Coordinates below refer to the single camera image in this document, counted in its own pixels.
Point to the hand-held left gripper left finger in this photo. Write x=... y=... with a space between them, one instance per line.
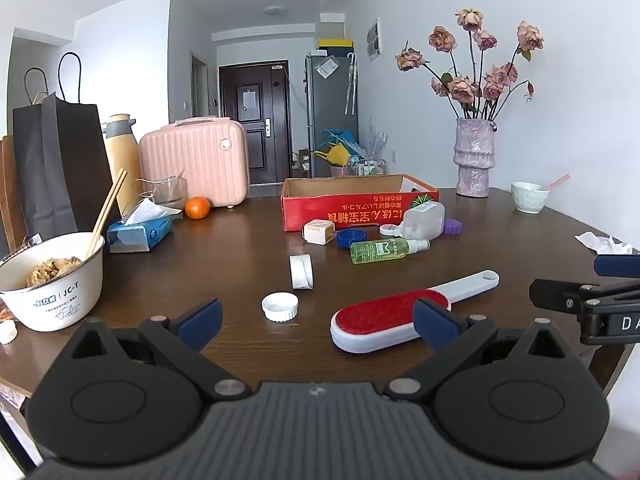
x=202 y=325

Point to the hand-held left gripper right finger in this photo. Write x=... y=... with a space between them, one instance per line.
x=436 y=325

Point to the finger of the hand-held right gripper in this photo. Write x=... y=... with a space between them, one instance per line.
x=620 y=266
x=555 y=294

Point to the red white lint brush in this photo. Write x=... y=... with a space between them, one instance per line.
x=380 y=315

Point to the green spray bottle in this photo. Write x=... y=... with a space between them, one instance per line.
x=380 y=251

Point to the translucent plastic bottle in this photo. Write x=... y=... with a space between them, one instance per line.
x=422 y=222

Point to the red cardboard box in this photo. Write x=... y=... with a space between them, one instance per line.
x=340 y=212

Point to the crumpled white tissue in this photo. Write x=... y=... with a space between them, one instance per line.
x=602 y=244

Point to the white ridged bottle cap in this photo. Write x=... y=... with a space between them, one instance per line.
x=280 y=305

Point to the pale green bowl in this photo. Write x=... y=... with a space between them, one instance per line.
x=529 y=199

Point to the purple bottle cap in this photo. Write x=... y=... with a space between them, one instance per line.
x=453 y=226

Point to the pink spoon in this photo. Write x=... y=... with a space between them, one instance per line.
x=557 y=182

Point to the small white round lid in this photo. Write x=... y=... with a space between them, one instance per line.
x=385 y=230

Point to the white tape roll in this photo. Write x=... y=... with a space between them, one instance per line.
x=301 y=272

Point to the blue tissue pack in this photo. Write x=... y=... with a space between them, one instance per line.
x=132 y=235

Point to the tangerine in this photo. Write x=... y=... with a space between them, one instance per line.
x=197 y=208

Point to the blue bottle cap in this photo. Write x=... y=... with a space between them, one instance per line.
x=341 y=238

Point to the clear glass cup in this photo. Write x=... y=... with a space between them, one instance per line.
x=167 y=195

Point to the small yellow white box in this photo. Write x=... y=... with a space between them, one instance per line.
x=318 y=232

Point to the white enamel bowl with food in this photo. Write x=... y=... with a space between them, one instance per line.
x=55 y=300

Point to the wooden chopstick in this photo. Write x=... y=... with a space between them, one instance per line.
x=106 y=207
x=113 y=205

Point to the purple ceramic vase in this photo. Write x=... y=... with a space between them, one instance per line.
x=474 y=160

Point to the pink suitcase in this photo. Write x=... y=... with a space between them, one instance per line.
x=195 y=160

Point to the metal storage trolley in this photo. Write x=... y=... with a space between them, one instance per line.
x=370 y=166

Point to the pink bin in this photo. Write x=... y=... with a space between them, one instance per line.
x=340 y=171

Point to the dark brown entrance door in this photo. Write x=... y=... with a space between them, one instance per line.
x=255 y=150

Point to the yellow thermos bottle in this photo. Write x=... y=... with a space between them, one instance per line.
x=122 y=160

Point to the brown cardboard pieces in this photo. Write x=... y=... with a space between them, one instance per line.
x=301 y=162

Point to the pale dried branches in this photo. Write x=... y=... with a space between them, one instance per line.
x=377 y=142

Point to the small white cap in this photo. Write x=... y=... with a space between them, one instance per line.
x=7 y=332

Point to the yellow bag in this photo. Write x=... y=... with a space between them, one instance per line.
x=337 y=155

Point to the blue bag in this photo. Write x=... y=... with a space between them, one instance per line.
x=345 y=137

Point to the black paper bag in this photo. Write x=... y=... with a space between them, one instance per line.
x=60 y=160

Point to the dried pink rose bouquet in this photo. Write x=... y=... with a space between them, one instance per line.
x=462 y=87

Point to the white paper notice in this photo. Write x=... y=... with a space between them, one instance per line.
x=250 y=101

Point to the grey refrigerator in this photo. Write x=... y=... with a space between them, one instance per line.
x=325 y=120

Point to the grey side door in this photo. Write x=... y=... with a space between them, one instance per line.
x=199 y=90

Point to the clear folded umbrella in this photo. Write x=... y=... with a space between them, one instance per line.
x=351 y=85

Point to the clear plastic packet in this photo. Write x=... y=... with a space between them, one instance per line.
x=326 y=67

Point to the yellow black box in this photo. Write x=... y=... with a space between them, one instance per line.
x=335 y=44

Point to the round ceiling lamp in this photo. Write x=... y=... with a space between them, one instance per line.
x=274 y=10

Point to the white wall panel box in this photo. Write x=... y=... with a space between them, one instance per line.
x=374 y=40

